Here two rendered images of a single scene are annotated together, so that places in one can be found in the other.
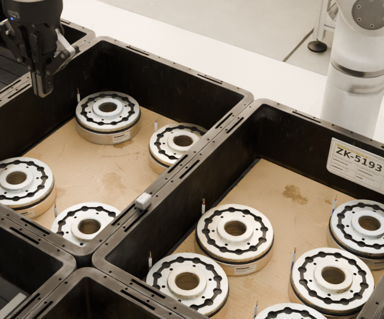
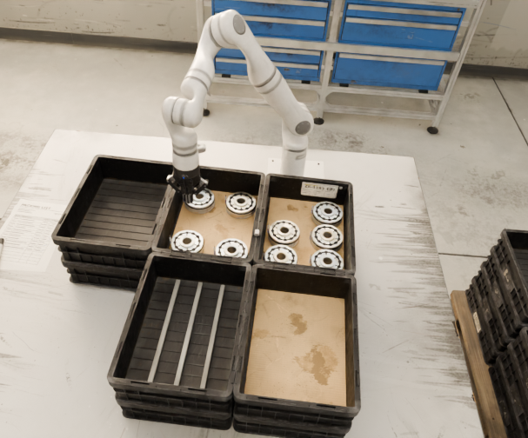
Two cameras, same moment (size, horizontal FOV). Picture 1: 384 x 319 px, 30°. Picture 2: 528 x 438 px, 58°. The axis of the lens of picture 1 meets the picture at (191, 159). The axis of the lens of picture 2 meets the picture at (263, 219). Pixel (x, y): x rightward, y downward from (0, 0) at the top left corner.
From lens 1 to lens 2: 74 cm
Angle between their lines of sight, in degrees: 22
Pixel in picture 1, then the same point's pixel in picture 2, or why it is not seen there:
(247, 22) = (158, 107)
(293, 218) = (297, 218)
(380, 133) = not seen: hidden behind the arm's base
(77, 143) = (193, 216)
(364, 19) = (300, 130)
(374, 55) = (303, 142)
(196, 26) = (130, 117)
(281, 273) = (305, 241)
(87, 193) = (214, 236)
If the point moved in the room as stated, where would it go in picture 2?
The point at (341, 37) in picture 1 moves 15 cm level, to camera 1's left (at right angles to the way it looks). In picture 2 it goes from (287, 137) to (249, 147)
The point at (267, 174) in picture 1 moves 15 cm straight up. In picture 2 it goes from (277, 203) to (280, 171)
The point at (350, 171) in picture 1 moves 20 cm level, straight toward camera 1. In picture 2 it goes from (310, 192) to (325, 235)
